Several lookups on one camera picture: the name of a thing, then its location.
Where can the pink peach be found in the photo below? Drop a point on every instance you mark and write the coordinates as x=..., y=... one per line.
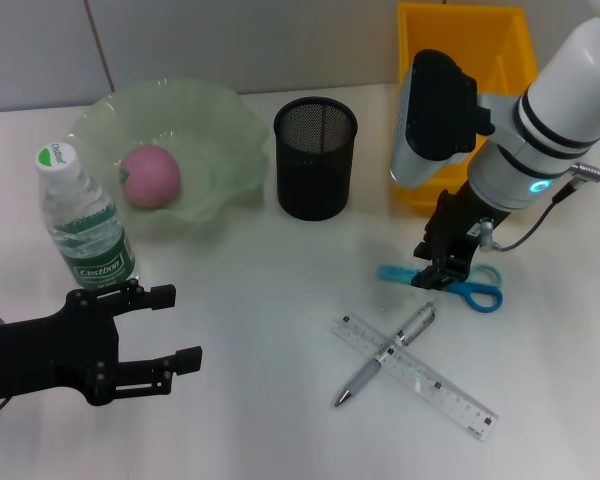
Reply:
x=152, y=177

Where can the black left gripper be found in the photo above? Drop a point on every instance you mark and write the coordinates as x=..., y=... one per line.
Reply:
x=55, y=350

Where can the green label water bottle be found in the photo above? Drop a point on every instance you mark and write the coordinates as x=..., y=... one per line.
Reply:
x=97, y=250

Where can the transparent plastic ruler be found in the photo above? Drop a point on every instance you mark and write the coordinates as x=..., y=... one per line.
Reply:
x=445, y=395

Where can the green wavy glass fruit plate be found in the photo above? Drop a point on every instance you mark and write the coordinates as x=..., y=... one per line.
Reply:
x=205, y=140

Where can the black mesh pen holder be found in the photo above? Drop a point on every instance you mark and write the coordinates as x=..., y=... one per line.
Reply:
x=312, y=185

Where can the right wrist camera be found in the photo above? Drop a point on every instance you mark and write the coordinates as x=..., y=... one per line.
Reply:
x=440, y=115

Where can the blue scissors with sheath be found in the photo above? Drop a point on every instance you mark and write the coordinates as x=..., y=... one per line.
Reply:
x=480, y=295

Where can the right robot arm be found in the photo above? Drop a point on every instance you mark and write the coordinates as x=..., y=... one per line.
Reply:
x=570, y=100

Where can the silver retractable pen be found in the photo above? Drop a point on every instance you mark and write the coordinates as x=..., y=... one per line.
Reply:
x=365, y=372

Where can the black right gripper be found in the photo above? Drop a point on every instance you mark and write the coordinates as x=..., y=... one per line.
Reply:
x=467, y=225

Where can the yellow plastic storage bin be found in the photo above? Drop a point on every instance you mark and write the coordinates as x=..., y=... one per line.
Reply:
x=455, y=25

